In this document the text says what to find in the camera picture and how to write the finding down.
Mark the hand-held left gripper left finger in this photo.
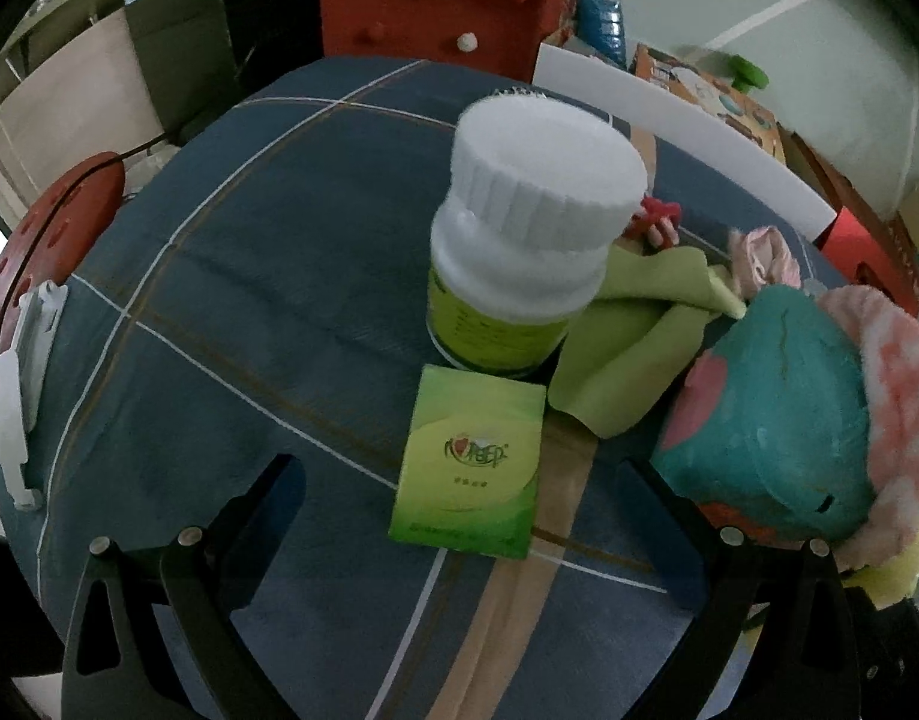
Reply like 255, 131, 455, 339
61, 452, 308, 720

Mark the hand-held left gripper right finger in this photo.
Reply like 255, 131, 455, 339
617, 457, 866, 720

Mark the light green cloth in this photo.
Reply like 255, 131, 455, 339
547, 236, 747, 438

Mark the teal plush pouch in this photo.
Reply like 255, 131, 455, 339
649, 289, 881, 545

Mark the pale pink cloth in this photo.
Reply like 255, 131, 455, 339
728, 226, 803, 297

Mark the yellow soft cloth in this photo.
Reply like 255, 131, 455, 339
842, 525, 919, 608

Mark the pink and white fluffy cloth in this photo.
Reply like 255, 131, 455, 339
815, 285, 919, 571

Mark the green tissue packet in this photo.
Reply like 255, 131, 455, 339
388, 364, 548, 561

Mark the blue checked blanket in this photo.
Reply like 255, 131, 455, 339
0, 56, 851, 720

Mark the small red toy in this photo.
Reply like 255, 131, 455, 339
630, 196, 681, 250

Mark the red cardboard box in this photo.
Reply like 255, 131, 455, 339
819, 206, 919, 316

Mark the white bottle with green label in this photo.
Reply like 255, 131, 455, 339
425, 94, 650, 380

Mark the red perforated round stool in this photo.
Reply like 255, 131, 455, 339
0, 152, 127, 395

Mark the long white box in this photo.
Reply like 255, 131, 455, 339
533, 43, 837, 241

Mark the orange illustrated box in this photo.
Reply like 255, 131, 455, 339
628, 45, 786, 166

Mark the beige cardboard box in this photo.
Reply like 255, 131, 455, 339
0, 7, 168, 188

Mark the green dumbbell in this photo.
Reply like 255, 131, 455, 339
725, 54, 770, 91

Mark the blue water bottle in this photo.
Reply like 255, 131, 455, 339
575, 0, 627, 68

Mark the red felt tote bag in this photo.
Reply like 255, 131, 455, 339
319, 0, 569, 83

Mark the white plastic bracket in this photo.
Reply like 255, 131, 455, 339
0, 281, 69, 512

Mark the black cable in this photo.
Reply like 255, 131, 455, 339
0, 131, 177, 331

